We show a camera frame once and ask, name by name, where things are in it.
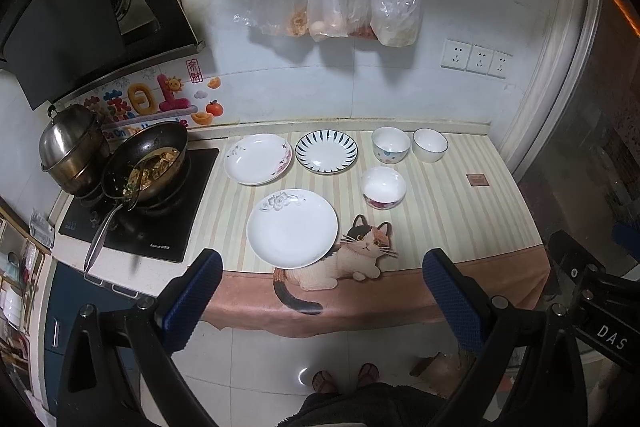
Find white plate grey flower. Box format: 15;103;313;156
246;188;338;270

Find white bowl red flowers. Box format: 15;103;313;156
360;166;407;210

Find white plate pink flowers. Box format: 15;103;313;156
224;133;293;186

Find black induction cooktop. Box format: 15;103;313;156
58;148;219;262

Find right sandalled foot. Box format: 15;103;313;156
356;363;380;388

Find sandalled foot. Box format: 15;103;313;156
356;363;380;388
311;371;337;395

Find calico cat plush mat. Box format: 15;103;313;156
272;215;398;317

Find small brown square coaster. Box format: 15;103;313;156
466;173;489;187

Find black wok with food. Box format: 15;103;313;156
82;122;188;274

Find left sandalled foot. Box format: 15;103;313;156
311;371;337;395

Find white bowl dark rim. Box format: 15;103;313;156
412;128;449;164

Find wooden shelf with dishes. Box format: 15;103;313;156
1;199;50;391

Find white bowl blue dots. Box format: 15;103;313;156
371;127;411;165

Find stainless steel pot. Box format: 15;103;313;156
39;104;110;198

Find white plate blue stripes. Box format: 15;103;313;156
295;129;358;176

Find plastic bag red contents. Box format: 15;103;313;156
347;0;376;40

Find colourful wall sticker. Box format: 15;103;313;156
75;53;224;140

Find white wall socket strip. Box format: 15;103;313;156
440;39;512;80

